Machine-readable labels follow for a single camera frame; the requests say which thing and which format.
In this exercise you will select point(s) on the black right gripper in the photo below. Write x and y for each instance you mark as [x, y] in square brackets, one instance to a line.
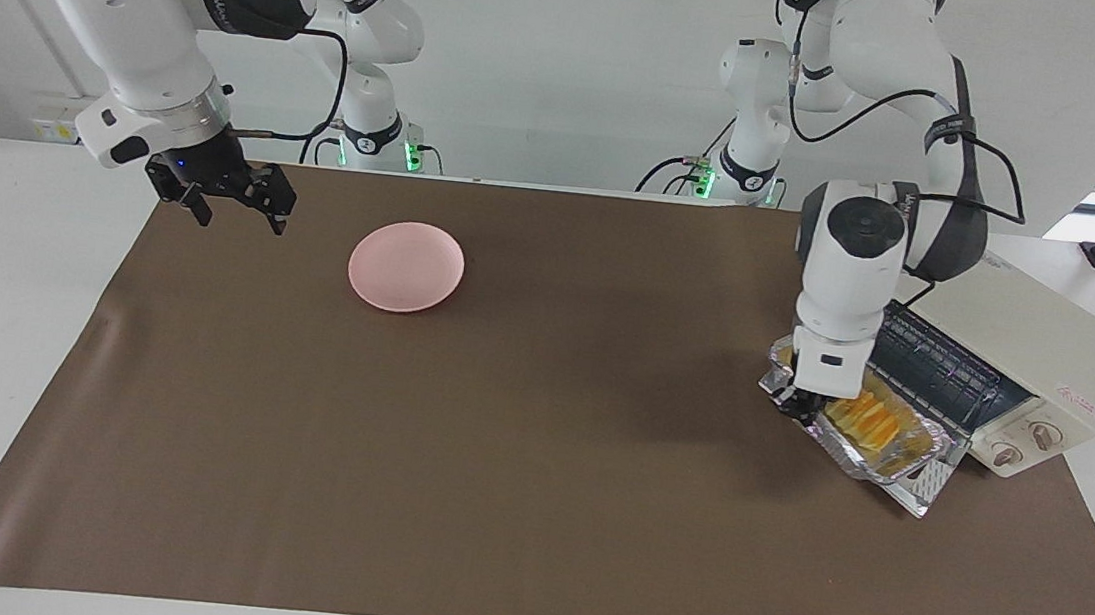
[204, 169]

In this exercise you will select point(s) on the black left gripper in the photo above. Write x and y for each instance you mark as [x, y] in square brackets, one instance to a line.
[805, 401]

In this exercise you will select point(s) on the yellow ridged bread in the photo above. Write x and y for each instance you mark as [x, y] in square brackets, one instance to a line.
[866, 421]

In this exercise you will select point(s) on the aluminium foil tray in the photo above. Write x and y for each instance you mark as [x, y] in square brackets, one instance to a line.
[879, 460]

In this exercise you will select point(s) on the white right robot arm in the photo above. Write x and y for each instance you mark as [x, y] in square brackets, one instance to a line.
[128, 16]

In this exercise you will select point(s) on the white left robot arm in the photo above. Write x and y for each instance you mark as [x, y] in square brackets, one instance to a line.
[857, 277]

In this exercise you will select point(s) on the silver glass oven door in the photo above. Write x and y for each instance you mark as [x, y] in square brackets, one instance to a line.
[927, 485]

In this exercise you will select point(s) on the beige oven knob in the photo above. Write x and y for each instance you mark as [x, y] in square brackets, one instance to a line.
[1044, 436]
[1007, 456]

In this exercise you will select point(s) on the white toaster oven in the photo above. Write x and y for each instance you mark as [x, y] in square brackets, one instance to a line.
[1036, 345]

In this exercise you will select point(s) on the pink round plate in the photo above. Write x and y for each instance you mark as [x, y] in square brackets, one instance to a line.
[406, 266]

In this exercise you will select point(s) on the brown table mat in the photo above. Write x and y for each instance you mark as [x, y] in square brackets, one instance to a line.
[494, 443]

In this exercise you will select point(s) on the white wall outlet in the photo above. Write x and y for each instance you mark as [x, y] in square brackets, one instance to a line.
[57, 132]

